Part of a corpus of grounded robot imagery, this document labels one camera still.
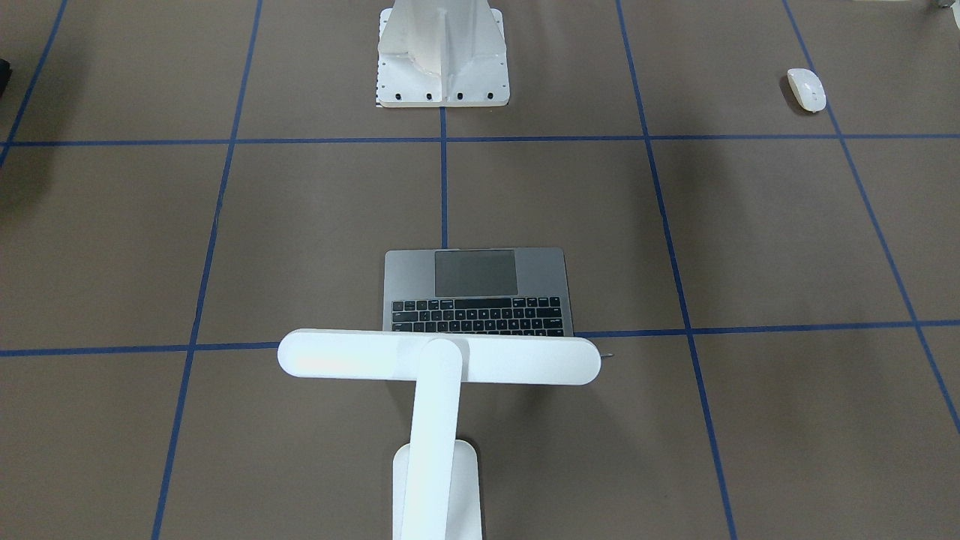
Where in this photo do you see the grey laptop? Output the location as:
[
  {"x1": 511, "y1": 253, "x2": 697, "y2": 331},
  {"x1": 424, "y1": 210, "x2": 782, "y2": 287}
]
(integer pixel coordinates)
[{"x1": 382, "y1": 247, "x2": 575, "y2": 338}]

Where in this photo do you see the black mouse pad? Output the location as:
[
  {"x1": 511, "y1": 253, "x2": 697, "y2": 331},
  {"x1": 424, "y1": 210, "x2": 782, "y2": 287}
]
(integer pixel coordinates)
[{"x1": 0, "y1": 58, "x2": 13, "y2": 97}]

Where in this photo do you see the white desk lamp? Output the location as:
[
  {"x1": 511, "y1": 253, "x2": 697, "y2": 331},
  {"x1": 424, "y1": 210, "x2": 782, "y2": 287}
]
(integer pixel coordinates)
[{"x1": 277, "y1": 329, "x2": 602, "y2": 539}]

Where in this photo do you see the white computer mouse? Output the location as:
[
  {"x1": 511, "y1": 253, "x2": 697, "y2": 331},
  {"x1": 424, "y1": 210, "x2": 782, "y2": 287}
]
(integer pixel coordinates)
[{"x1": 786, "y1": 67, "x2": 829, "y2": 113}]

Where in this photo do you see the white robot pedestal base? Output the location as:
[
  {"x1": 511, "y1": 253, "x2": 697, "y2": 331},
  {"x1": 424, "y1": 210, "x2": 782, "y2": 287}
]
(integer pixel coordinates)
[{"x1": 375, "y1": 1, "x2": 511, "y2": 107}]

